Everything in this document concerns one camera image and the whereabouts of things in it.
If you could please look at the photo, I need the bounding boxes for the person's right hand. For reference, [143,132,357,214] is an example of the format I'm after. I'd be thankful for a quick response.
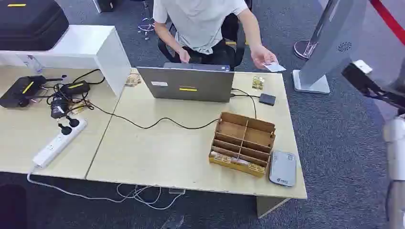
[177,48,191,64]

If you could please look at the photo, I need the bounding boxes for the person's left hand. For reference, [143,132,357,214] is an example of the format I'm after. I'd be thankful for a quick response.
[250,45,279,70]

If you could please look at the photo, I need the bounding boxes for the white card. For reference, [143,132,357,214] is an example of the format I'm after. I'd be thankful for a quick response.
[264,62,287,73]

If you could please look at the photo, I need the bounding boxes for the grey laptop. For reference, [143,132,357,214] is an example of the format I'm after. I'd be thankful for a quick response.
[137,62,235,104]

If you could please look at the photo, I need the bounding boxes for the black office chair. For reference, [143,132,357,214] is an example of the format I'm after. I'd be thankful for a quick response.
[157,0,253,70]

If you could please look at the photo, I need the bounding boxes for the person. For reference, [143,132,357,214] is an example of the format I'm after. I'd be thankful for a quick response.
[152,0,254,65]

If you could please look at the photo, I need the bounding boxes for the chrome stanchion base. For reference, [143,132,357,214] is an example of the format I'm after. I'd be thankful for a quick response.
[293,39,318,60]

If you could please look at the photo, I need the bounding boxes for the small black hub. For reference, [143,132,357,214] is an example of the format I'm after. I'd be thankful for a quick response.
[258,93,277,106]

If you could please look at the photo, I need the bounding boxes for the chrome chair base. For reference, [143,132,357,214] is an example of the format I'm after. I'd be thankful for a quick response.
[137,0,156,41]

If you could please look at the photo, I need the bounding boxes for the pale wooden pieces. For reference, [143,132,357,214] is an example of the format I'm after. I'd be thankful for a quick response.
[124,73,143,88]

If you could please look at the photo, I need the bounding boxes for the silver kiosk stand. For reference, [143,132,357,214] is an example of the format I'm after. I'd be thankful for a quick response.
[292,0,405,95]

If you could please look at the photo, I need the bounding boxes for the wooden card box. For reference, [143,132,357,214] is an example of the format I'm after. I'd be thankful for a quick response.
[208,112,277,178]

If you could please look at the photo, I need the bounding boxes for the white shelf box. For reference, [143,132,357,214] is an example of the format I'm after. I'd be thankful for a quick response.
[0,25,132,97]

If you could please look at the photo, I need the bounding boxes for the cards in wooden box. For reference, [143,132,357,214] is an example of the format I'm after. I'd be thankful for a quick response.
[210,151,266,174]

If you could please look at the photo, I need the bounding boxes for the black charger with yellow tape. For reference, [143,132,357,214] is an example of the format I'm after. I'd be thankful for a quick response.
[60,80,91,97]

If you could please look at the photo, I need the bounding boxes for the black plug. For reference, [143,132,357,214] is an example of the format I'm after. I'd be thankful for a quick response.
[58,123,73,136]
[65,115,80,128]

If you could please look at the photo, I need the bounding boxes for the red barrier belt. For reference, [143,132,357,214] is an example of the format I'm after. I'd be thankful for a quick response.
[369,0,405,37]

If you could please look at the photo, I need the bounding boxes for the black power adapter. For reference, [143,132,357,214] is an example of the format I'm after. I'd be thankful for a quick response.
[50,96,70,119]

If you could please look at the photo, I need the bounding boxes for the desk leg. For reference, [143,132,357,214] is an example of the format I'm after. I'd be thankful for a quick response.
[256,196,291,219]

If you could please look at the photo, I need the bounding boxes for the white power strip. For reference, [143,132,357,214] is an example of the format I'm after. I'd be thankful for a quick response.
[32,118,88,169]

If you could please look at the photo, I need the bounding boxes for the large black case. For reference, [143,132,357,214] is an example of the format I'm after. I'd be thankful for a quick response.
[0,0,70,52]

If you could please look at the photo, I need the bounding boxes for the black device with yellow tape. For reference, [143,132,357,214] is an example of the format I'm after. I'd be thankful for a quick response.
[0,75,48,109]

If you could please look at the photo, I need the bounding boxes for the black hub cable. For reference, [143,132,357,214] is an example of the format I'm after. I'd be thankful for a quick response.
[231,88,261,119]

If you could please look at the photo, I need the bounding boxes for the long black cable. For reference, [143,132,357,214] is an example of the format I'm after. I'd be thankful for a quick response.
[68,98,220,131]

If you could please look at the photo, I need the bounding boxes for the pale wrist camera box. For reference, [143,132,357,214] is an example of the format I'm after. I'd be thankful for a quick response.
[352,60,373,74]

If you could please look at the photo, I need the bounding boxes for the white power strip cable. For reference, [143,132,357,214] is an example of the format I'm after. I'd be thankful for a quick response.
[26,167,185,211]

